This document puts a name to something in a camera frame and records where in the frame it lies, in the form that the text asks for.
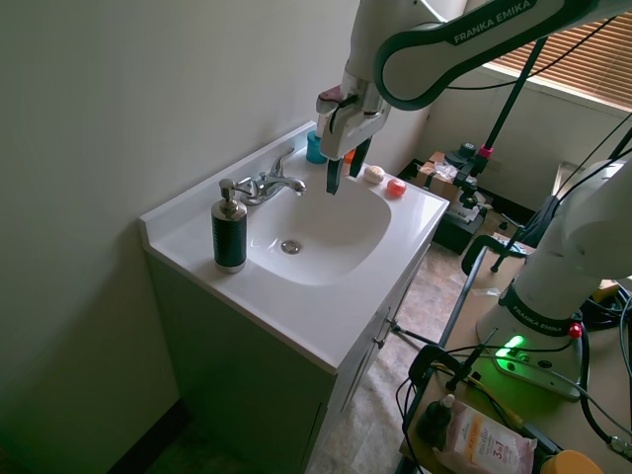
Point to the chrome sink drain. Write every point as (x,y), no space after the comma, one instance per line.
(291,246)

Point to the white sink countertop basin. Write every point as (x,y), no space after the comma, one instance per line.
(306,237)

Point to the black camera stand pole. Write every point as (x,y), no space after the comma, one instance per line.
(511,89)

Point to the blue plastic cup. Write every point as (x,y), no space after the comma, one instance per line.
(313,148)

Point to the cream round soap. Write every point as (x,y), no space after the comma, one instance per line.
(374,174)

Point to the black soap dispenser bottle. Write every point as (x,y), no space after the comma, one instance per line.
(229,229)

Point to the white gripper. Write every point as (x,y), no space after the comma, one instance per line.
(345,126)

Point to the black clamp on stand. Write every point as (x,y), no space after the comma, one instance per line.
(429,375)

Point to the chrome sink faucet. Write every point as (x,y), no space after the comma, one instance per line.
(269,183)

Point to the wrist camera with red top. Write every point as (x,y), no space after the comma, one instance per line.
(336,101)

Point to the yellow round object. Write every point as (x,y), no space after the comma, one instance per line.
(573,461)

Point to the orange object behind gripper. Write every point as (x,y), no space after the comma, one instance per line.
(349,157)

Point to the small dark dropper bottle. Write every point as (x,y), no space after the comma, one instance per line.
(437,419)

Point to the white Franka Panda arm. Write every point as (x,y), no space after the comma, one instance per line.
(498,29)

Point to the white vanity cabinet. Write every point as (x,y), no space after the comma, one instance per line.
(257,385)

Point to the orange round soap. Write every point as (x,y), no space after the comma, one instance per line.
(396,187)

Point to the wooden window blinds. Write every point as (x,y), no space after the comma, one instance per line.
(573,54)

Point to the cardboard box with clutter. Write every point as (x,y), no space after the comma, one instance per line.
(439,173)

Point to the wet wipes pack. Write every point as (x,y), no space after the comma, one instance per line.
(481,439)

